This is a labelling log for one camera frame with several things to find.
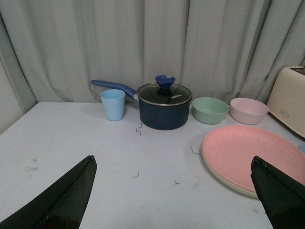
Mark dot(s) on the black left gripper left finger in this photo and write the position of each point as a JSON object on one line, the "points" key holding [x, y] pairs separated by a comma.
{"points": [[62, 205]]}

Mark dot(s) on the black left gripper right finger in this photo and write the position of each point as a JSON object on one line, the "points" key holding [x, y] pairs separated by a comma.
{"points": [[282, 197]]}

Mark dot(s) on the pink plastic plate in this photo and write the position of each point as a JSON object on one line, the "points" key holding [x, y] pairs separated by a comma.
{"points": [[230, 150]]}

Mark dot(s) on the beige plastic plate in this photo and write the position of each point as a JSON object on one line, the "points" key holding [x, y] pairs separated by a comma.
{"points": [[226, 182]]}

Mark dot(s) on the blue plastic plate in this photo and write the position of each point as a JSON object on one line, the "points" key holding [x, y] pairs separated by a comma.
{"points": [[302, 148]]}

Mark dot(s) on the cream white toaster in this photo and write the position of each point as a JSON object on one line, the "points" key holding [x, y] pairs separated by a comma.
{"points": [[287, 99]]}

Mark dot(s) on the pink plastic bowl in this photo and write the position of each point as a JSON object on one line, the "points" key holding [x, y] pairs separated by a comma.
{"points": [[248, 111]]}

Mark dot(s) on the green plastic bowl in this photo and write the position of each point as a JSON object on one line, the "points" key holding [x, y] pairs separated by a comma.
{"points": [[209, 110]]}

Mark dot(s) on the light blue plastic cup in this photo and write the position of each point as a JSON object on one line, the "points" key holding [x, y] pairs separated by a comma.
{"points": [[113, 101]]}

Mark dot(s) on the dark blue saucepan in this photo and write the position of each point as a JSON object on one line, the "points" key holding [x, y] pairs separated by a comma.
{"points": [[154, 116]]}

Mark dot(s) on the glass lid with blue knob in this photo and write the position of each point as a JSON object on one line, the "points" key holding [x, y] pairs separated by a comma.
{"points": [[164, 92]]}

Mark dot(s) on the grey curtain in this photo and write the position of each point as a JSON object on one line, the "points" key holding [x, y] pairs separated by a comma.
{"points": [[50, 50]]}

